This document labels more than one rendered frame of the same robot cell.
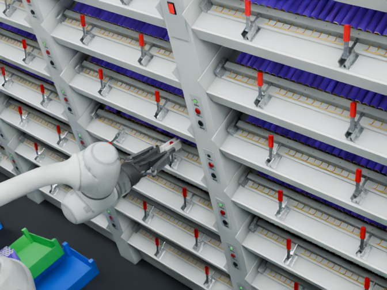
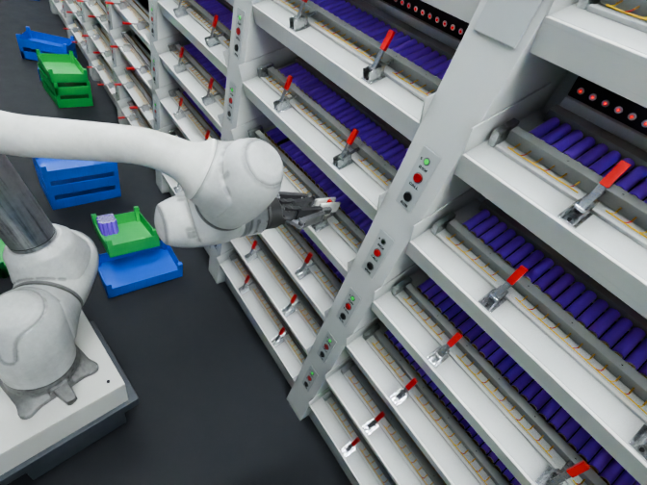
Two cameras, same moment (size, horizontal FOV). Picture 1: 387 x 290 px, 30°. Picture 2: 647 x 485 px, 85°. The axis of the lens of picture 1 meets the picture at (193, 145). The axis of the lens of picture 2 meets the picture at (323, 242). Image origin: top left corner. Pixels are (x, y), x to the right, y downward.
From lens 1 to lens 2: 1.39 m
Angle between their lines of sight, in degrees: 11
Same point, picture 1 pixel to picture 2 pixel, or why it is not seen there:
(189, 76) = (449, 117)
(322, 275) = (431, 439)
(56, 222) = not seen: hidden behind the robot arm
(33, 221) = (149, 204)
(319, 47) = not seen: outside the picture
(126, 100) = (302, 128)
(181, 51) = (472, 67)
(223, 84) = (496, 157)
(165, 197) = (282, 250)
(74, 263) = (165, 257)
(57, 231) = not seen: hidden behind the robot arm
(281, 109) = (613, 243)
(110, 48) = (325, 45)
